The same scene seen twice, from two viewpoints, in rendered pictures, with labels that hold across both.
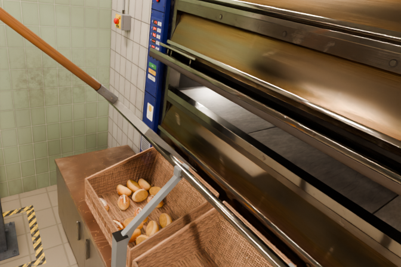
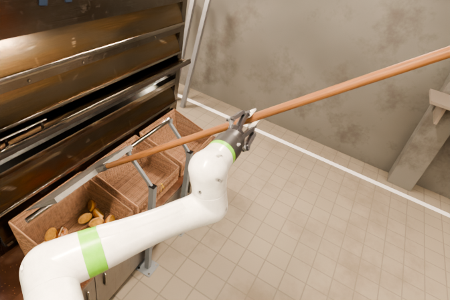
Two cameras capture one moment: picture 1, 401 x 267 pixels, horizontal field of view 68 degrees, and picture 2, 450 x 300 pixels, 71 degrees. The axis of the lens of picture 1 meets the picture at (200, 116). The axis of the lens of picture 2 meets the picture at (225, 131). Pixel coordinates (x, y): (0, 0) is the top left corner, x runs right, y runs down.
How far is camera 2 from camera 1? 2.23 m
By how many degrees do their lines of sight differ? 99
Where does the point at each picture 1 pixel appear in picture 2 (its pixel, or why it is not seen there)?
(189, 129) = (28, 177)
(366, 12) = (114, 36)
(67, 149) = not seen: outside the picture
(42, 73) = not seen: outside the picture
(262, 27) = (68, 67)
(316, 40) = (98, 55)
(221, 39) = (33, 94)
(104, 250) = not seen: hidden behind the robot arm
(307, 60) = (94, 66)
